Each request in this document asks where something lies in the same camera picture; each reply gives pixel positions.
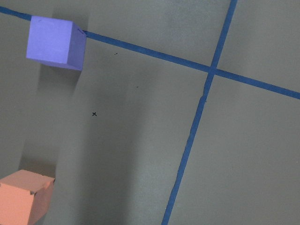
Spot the purple foam block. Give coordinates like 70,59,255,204
26,15,87,71

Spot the orange foam block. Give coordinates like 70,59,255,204
0,170,55,225

